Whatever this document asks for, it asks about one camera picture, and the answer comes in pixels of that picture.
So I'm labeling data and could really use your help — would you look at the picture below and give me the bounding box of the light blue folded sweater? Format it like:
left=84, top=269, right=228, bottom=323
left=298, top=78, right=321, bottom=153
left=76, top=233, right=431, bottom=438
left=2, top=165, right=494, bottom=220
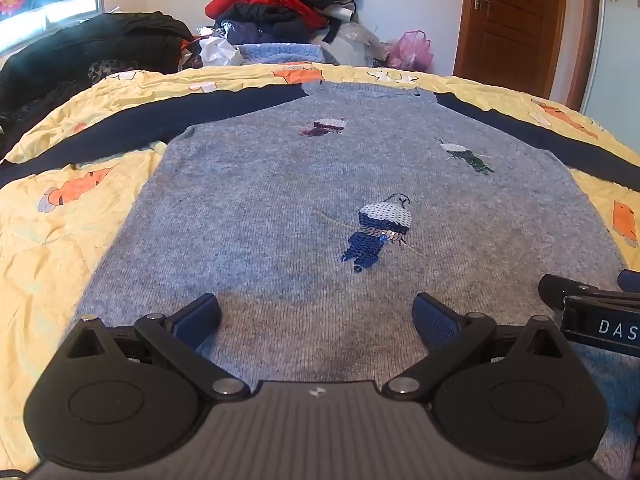
left=235, top=42, right=327, bottom=67

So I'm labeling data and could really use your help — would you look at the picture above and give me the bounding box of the window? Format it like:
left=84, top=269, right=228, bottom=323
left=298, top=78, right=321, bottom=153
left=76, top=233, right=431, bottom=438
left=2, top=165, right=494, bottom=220
left=0, top=0, right=107, bottom=57

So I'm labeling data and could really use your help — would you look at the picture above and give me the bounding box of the grey sweater with navy sleeves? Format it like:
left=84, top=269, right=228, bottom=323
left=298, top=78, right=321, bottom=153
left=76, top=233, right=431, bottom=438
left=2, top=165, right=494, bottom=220
left=0, top=80, right=640, bottom=480

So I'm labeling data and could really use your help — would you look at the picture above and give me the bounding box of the brown wooden door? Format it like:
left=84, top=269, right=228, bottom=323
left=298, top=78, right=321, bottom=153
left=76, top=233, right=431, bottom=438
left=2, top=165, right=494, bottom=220
left=452, top=0, right=601, bottom=112

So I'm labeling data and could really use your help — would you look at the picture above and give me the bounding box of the pink plastic bag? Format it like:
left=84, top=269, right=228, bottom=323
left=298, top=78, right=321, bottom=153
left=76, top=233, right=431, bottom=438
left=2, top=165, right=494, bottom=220
left=385, top=30, right=434, bottom=72

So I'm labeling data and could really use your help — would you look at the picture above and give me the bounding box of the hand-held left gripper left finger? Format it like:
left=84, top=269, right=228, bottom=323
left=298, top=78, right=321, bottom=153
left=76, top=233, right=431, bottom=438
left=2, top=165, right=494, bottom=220
left=66, top=293, right=251, bottom=402

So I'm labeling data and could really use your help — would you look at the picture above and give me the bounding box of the white crumpled plastic bag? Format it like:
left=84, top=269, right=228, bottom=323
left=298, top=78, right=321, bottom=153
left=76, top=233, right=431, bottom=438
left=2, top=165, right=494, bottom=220
left=197, top=35, right=244, bottom=68

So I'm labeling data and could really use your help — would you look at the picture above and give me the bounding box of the pile of black clothes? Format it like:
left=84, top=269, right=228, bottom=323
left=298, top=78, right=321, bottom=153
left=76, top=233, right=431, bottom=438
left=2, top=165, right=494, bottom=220
left=0, top=12, right=195, bottom=162

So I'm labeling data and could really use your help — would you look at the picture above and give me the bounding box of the navy padded jacket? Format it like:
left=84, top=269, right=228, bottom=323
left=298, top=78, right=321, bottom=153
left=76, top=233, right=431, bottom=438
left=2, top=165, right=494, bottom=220
left=215, top=2, right=327, bottom=47

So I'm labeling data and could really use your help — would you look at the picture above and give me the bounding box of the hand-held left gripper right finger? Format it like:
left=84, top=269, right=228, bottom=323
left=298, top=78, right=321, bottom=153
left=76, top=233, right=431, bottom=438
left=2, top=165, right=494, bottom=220
left=382, top=292, right=569, bottom=402

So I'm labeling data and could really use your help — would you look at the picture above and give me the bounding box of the yellow printed bedsheet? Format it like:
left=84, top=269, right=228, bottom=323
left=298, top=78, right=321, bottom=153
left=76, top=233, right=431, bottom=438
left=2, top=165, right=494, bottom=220
left=0, top=62, right=640, bottom=480

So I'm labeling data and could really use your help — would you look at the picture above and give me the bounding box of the clear plastic bag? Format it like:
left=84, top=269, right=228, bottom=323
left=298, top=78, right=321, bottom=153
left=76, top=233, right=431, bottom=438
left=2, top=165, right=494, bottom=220
left=320, top=21, right=392, bottom=67

